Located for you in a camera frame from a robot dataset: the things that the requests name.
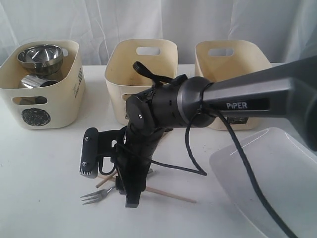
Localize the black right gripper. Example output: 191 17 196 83
98 126 165 208

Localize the wooden chopstick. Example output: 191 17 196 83
95 175 114 188
145 187 197 204

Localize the steel fork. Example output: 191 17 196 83
80 186 115 205

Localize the steel cup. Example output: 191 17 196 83
17 73 58 105

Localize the white square ceramic plate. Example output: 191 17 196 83
210 127 317 238

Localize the large steel bowl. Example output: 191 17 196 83
16 44 64 76

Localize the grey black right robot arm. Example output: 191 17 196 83
114 56 317 208

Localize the cream bin circle mark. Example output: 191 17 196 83
0 40 85 130

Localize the cream bin triangle mark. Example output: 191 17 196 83
105 39 178 125

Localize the cream bin square mark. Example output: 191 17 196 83
194 40 273 131

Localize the white curtain backdrop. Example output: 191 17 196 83
0 0 317 65

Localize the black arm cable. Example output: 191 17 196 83
96 61 299 238

